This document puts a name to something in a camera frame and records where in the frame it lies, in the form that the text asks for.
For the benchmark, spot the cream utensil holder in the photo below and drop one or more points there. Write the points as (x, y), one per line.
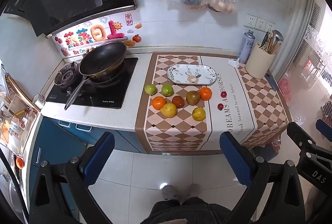
(259, 64)

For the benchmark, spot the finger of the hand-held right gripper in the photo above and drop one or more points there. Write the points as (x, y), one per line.
(324, 126)
(298, 133)

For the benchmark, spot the yellow fruit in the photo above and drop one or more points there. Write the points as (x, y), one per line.
(199, 113)
(168, 110)

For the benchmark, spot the metal ladle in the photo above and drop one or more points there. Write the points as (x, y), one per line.
(278, 35)

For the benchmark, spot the dark pants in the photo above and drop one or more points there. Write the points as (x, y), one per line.
(186, 211)

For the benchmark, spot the brown checkered table runner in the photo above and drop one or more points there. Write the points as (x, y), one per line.
(181, 130)

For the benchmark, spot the orange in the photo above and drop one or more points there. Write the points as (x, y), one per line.
(205, 93)
(158, 103)

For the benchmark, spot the bunch of chopsticks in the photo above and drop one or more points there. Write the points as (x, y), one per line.
(271, 43)

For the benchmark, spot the small orange fruit magnet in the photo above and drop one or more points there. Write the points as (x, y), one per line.
(19, 162)

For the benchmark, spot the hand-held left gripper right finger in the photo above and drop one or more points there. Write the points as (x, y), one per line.
(234, 156)

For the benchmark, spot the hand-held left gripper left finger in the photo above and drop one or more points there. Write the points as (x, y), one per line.
(99, 159)

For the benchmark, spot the small red cherry tomato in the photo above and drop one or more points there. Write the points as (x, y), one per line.
(220, 106)
(223, 94)

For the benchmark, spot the white patterned oval plate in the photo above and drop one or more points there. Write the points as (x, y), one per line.
(192, 74)

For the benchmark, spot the black gas stove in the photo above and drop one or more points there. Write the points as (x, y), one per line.
(114, 94)

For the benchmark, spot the white cup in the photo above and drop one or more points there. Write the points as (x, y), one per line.
(39, 102)

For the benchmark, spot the colourful wall sticker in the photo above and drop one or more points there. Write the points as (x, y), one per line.
(98, 34)

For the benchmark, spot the white wall outlet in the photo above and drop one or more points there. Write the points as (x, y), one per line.
(250, 21)
(261, 24)
(270, 26)

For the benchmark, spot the green apple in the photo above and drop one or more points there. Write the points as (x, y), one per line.
(151, 89)
(167, 90)

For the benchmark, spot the brownish-green round fruit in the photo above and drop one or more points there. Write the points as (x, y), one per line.
(193, 97)

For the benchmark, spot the black frying pan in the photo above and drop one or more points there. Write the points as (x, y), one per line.
(103, 57)

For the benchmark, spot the small white object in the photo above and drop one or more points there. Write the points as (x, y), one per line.
(234, 62)

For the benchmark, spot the grey spray can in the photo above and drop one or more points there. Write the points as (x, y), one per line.
(246, 47)

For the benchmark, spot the dark reddish-brown fruit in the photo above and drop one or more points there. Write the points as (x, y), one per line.
(178, 101)

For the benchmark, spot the persimmon wall sticker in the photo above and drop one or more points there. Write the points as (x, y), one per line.
(136, 38)

